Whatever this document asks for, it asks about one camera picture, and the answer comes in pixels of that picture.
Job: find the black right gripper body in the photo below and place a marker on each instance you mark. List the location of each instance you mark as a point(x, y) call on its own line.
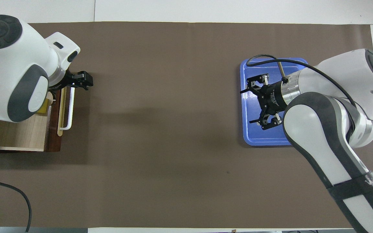
point(274, 97)

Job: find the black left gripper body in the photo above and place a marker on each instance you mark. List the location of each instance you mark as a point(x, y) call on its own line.
point(64, 79)

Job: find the yellow cube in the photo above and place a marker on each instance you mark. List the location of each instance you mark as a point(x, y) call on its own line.
point(45, 105)

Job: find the wooden drawer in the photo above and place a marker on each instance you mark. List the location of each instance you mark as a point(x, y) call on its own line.
point(21, 136)

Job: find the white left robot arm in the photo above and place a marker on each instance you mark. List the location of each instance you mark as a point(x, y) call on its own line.
point(11, 64)

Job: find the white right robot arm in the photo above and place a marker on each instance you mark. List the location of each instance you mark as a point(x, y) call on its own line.
point(329, 129)

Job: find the blue plastic tray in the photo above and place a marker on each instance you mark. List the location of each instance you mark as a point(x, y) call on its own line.
point(251, 136)

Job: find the brown table mat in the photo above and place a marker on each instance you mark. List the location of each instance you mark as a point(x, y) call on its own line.
point(173, 129)

